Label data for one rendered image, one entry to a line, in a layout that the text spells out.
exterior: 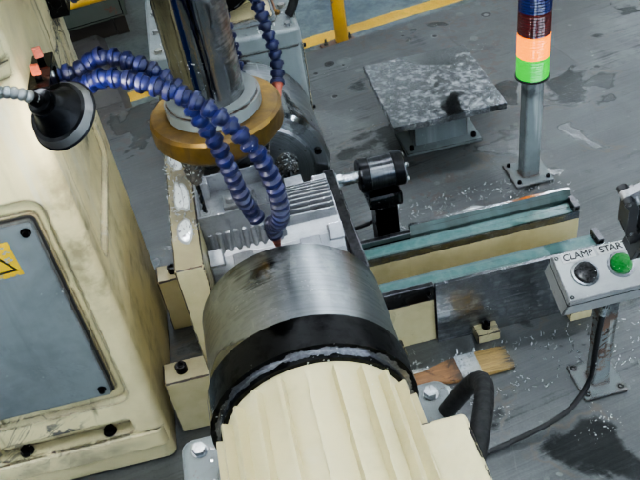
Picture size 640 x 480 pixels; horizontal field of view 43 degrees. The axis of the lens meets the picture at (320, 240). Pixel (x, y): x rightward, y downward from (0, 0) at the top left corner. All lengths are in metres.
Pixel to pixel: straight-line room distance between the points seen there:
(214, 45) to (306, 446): 0.58
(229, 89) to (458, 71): 0.87
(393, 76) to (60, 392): 1.03
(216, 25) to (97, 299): 0.37
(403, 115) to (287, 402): 1.15
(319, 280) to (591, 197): 0.81
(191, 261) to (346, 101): 1.00
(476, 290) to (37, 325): 0.67
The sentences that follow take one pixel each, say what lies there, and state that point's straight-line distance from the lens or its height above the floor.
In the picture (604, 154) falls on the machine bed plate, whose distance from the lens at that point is 1.81.
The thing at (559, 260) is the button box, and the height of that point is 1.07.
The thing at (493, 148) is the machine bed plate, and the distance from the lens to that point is 1.82.
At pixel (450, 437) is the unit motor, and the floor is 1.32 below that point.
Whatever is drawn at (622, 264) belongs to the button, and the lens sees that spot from 1.16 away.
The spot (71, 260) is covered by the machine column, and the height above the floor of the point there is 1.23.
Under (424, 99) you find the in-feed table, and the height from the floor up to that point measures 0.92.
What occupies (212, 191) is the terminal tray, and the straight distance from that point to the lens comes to 1.26.
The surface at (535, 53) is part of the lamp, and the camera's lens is 1.56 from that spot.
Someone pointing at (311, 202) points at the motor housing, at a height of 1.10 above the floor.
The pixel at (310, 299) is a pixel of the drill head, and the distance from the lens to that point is 0.99.
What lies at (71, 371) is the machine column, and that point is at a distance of 1.17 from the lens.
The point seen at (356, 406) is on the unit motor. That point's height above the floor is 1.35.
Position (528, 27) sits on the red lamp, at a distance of 1.54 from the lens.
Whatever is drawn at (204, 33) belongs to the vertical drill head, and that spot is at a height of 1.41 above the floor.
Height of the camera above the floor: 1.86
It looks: 41 degrees down
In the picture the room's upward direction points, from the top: 10 degrees counter-clockwise
